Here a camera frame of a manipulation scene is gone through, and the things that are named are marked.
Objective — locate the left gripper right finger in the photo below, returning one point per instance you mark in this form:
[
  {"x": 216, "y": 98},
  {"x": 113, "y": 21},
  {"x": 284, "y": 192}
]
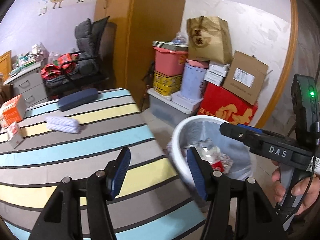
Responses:
[{"x": 238, "y": 209}]

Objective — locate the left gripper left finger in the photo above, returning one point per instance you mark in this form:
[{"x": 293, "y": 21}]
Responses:
[{"x": 61, "y": 216}]

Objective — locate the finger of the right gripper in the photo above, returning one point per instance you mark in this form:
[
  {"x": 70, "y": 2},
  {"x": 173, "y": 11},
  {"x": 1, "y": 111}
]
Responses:
[{"x": 283, "y": 150}]

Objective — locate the clear cola plastic bottle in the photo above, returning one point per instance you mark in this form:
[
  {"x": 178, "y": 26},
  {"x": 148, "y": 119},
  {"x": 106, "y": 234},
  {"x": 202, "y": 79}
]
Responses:
[{"x": 212, "y": 154}]

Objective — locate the white trash bin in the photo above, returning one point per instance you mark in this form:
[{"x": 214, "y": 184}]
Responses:
[{"x": 203, "y": 132}]

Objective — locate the person right hand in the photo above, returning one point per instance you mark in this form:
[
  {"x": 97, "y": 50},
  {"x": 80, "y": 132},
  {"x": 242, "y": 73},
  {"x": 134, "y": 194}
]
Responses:
[{"x": 311, "y": 200}]

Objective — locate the red gift box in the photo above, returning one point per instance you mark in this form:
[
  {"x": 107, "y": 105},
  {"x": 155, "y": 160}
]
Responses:
[{"x": 227, "y": 106}]

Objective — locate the brown cardboard box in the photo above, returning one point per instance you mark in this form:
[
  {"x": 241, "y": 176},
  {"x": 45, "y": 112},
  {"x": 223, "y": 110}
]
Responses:
[{"x": 245, "y": 77}]

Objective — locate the white small boxes stack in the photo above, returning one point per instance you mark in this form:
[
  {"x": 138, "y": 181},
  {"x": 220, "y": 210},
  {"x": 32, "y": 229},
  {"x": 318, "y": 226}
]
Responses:
[{"x": 216, "y": 73}]

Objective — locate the lavender cylinder container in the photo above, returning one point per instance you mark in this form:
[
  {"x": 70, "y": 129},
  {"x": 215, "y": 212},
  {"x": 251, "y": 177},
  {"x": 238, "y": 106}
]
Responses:
[{"x": 193, "y": 83}]

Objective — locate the striped bed sheet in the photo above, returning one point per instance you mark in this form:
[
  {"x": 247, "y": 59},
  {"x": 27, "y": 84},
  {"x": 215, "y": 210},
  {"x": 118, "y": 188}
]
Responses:
[{"x": 153, "y": 202}]

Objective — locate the strawberry milk carton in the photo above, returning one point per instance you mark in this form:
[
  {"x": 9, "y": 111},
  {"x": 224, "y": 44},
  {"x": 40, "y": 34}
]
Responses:
[{"x": 14, "y": 135}]

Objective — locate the grey storage box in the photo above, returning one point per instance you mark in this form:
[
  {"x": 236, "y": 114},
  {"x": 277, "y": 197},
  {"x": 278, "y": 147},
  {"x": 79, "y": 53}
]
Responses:
[{"x": 166, "y": 110}]

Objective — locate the yellow printed box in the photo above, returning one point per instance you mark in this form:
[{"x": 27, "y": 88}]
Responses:
[{"x": 166, "y": 85}]

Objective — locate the gold paper bag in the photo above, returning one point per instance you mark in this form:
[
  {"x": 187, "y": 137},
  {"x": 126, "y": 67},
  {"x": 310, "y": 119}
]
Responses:
[{"x": 209, "y": 39}]

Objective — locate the orange white tissue box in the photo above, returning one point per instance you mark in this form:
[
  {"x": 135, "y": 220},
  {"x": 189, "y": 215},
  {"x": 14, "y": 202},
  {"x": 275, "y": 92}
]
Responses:
[{"x": 13, "y": 111}]

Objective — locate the pink plastic bin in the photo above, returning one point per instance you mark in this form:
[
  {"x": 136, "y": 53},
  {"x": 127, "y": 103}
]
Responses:
[{"x": 169, "y": 62}]

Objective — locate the dark blue glasses case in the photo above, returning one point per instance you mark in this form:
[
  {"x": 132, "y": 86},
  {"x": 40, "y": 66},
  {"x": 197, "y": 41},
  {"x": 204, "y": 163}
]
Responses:
[{"x": 77, "y": 99}]

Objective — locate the grey drawer cabinet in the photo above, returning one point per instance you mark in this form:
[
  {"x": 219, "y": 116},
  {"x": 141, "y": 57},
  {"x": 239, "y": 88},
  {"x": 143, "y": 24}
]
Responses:
[{"x": 29, "y": 83}]

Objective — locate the red plaid bag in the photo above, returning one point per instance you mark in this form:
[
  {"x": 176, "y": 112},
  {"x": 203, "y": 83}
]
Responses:
[{"x": 54, "y": 69}]

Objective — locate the black office chair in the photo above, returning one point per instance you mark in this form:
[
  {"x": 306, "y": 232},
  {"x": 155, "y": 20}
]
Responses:
[{"x": 91, "y": 69}]

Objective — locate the wooden headboard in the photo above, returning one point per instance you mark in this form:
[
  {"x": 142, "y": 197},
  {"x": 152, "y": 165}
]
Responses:
[{"x": 5, "y": 65}]

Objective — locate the items on cabinet top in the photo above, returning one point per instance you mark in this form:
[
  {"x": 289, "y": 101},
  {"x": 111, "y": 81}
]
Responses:
[{"x": 38, "y": 53}]

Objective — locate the wooden wardrobe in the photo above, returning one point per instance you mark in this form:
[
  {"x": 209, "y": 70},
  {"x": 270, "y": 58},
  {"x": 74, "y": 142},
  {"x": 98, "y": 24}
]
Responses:
[{"x": 133, "y": 26}]

